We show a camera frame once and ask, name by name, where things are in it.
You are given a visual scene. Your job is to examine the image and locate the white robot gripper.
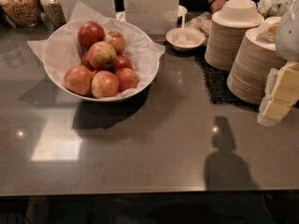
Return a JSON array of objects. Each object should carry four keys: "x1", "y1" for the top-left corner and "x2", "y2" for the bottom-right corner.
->
[{"x1": 257, "y1": 0, "x2": 299, "y2": 127}]

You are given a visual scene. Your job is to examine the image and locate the yellow-red apple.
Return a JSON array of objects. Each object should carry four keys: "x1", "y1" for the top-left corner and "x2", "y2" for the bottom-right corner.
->
[
  {"x1": 92, "y1": 71, "x2": 119, "y2": 99},
  {"x1": 89, "y1": 41, "x2": 117, "y2": 69}
]

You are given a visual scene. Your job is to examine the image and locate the small white bowl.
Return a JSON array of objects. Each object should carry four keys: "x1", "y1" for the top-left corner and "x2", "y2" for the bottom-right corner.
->
[{"x1": 166, "y1": 28, "x2": 206, "y2": 51}]

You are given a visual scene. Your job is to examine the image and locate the front right red apple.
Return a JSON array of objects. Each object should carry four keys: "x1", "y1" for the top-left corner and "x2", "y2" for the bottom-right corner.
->
[{"x1": 115, "y1": 68, "x2": 139, "y2": 92}]

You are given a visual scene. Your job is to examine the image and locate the red right middle apple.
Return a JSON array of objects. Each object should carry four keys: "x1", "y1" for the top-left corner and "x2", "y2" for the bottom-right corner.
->
[{"x1": 113, "y1": 54, "x2": 133, "y2": 71}]

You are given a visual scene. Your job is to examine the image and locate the pale red back apple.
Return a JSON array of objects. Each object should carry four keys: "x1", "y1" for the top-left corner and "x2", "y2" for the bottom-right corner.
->
[{"x1": 103, "y1": 31, "x2": 126, "y2": 54}]

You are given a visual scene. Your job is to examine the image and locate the large white bowl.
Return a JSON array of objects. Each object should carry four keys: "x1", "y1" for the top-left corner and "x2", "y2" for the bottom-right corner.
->
[{"x1": 41, "y1": 19, "x2": 165, "y2": 103}]

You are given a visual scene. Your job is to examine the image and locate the dark red top apple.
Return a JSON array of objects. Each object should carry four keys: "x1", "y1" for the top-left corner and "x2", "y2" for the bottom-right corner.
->
[{"x1": 78, "y1": 21, "x2": 104, "y2": 49}]

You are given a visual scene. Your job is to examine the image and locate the red left hidden apple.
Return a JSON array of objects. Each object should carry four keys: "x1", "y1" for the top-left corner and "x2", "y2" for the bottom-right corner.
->
[{"x1": 81, "y1": 51, "x2": 94, "y2": 71}]

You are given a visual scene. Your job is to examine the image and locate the large front left apple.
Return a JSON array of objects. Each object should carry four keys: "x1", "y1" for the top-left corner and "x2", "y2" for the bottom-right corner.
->
[{"x1": 64, "y1": 64, "x2": 94, "y2": 96}]

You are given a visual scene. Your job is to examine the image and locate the white paper bowl liner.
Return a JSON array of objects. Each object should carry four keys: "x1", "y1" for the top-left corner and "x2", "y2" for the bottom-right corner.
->
[{"x1": 28, "y1": 1, "x2": 165, "y2": 103}]

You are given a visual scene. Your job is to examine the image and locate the person's left hand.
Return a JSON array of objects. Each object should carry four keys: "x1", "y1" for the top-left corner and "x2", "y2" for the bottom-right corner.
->
[{"x1": 210, "y1": 0, "x2": 226, "y2": 12}]

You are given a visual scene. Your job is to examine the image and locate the front stack paper bowls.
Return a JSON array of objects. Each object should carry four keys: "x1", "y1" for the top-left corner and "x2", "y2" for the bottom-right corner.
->
[{"x1": 227, "y1": 17, "x2": 286, "y2": 105}]

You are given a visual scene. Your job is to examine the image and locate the stack paper bowls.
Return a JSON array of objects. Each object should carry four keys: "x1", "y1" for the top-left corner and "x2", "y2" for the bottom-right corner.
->
[
  {"x1": 227, "y1": 17, "x2": 286, "y2": 105},
  {"x1": 205, "y1": 0, "x2": 264, "y2": 71}
]

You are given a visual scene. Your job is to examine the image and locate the black mesh mat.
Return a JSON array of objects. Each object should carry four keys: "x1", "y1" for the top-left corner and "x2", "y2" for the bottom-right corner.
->
[{"x1": 198, "y1": 56, "x2": 246, "y2": 105}]

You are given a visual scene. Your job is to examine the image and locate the back stack paper bowls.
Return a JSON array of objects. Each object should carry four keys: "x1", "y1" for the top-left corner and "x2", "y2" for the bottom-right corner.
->
[{"x1": 205, "y1": 0, "x2": 264, "y2": 71}]

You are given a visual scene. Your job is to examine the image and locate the bag of plastic cutlery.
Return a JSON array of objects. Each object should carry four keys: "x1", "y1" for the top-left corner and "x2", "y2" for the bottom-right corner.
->
[{"x1": 257, "y1": 0, "x2": 294, "y2": 18}]

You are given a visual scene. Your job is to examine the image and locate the white plastic spoon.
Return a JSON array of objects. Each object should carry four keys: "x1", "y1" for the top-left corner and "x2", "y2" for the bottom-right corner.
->
[{"x1": 178, "y1": 15, "x2": 187, "y2": 45}]

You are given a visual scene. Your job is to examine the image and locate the right clear acrylic sign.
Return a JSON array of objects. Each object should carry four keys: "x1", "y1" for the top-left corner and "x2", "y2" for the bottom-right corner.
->
[{"x1": 124, "y1": 0, "x2": 179, "y2": 35}]

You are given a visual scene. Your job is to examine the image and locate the right glass cereal jar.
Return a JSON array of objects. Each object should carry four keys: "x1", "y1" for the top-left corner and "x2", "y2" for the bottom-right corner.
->
[{"x1": 40, "y1": 0, "x2": 65, "y2": 27}]

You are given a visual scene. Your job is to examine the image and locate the glass cereal jar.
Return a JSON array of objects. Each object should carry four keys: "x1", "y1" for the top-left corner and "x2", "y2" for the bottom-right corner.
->
[
  {"x1": 40, "y1": 0, "x2": 65, "y2": 27},
  {"x1": 0, "y1": 0, "x2": 40, "y2": 26}
]

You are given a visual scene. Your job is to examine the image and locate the left glass cereal jar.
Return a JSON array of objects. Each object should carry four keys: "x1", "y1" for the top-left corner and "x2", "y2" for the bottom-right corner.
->
[{"x1": 0, "y1": 0, "x2": 40, "y2": 26}]

